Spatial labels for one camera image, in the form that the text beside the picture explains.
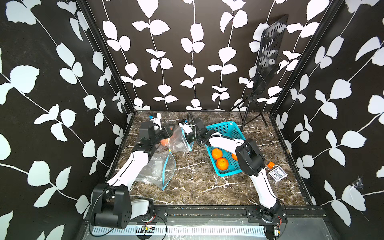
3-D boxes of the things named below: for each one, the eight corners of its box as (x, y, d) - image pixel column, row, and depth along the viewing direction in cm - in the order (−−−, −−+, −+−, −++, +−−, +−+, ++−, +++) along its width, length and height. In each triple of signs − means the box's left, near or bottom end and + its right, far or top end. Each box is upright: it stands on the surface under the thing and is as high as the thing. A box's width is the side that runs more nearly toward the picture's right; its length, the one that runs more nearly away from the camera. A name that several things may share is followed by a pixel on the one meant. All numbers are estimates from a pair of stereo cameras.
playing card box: (276, 183, 87) (278, 181, 85) (267, 173, 91) (269, 171, 89) (286, 176, 89) (288, 175, 88) (277, 167, 93) (279, 165, 92)
